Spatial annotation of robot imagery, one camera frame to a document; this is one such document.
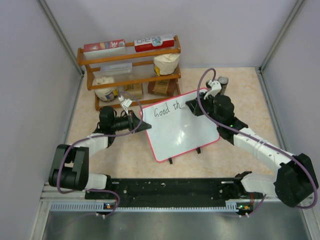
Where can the black drink can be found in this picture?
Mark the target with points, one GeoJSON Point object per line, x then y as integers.
{"type": "Point", "coordinates": [223, 80]}

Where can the white bag middle shelf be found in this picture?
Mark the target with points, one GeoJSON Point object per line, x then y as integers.
{"type": "Point", "coordinates": [166, 64]}

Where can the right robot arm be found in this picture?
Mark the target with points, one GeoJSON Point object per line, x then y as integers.
{"type": "Point", "coordinates": [294, 178]}

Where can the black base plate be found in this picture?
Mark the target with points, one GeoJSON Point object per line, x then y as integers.
{"type": "Point", "coordinates": [178, 192]}

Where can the brown cardboard box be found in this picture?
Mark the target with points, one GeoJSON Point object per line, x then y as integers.
{"type": "Point", "coordinates": [162, 87]}

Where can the pink framed whiteboard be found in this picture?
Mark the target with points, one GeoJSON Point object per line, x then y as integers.
{"type": "Point", "coordinates": [176, 131]}

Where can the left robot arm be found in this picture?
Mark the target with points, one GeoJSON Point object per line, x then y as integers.
{"type": "Point", "coordinates": [70, 166]}

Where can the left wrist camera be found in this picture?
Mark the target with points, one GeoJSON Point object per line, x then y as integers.
{"type": "Point", "coordinates": [125, 103]}

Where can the white bag bottom shelf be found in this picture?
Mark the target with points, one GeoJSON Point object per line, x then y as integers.
{"type": "Point", "coordinates": [105, 94]}

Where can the wooden three-tier shelf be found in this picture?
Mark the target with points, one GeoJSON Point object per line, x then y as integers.
{"type": "Point", "coordinates": [143, 70]}

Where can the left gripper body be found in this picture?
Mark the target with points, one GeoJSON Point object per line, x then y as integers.
{"type": "Point", "coordinates": [130, 117]}

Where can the clear plastic container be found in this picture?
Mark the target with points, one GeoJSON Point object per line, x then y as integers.
{"type": "Point", "coordinates": [116, 69]}

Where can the white bag shelf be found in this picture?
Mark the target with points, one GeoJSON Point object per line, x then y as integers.
{"type": "Point", "coordinates": [105, 94]}
{"type": "Point", "coordinates": [166, 64]}

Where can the small tan box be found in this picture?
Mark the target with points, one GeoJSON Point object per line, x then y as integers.
{"type": "Point", "coordinates": [135, 89]}

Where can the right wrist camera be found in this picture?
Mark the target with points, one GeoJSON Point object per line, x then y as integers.
{"type": "Point", "coordinates": [214, 87]}

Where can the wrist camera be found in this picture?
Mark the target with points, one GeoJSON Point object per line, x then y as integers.
{"type": "Point", "coordinates": [125, 103]}
{"type": "Point", "coordinates": [214, 87]}

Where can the red white box right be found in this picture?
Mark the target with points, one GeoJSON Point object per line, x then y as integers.
{"type": "Point", "coordinates": [154, 43]}

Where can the red toothpaste box left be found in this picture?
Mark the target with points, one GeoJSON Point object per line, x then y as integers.
{"type": "Point", "coordinates": [105, 49]}

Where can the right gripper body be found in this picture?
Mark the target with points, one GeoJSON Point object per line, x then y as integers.
{"type": "Point", "coordinates": [207, 105]}

